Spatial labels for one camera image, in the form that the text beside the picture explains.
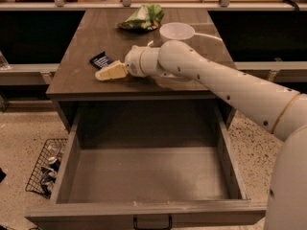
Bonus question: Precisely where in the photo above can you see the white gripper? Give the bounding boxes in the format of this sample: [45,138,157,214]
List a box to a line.
[95,45,144,81]

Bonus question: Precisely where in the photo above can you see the blue rxbar blueberry wrapper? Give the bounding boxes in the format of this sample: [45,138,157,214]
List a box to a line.
[89,52,113,70]

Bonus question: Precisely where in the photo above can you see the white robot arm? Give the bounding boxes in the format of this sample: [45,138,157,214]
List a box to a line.
[95,40,307,230]

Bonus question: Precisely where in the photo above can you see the open grey top drawer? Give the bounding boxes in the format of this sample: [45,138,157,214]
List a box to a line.
[26,104,266,230]

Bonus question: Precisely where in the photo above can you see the grey wooden cabinet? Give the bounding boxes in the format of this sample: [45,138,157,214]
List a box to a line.
[45,8,248,132]

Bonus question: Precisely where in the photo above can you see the green chip bag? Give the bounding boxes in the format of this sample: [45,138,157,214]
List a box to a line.
[117,4,164,32]

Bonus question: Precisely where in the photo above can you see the white ceramic bowl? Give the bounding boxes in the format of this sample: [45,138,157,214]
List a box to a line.
[159,22,195,42]

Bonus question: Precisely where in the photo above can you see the crushed cans in basket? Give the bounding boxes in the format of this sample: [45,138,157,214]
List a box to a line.
[39,148,62,196]

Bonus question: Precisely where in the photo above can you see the black wire basket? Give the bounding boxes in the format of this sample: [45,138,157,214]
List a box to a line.
[25,138,67,198]

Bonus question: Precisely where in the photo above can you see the black drawer handle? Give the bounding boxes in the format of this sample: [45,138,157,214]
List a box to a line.
[133,216,173,230]

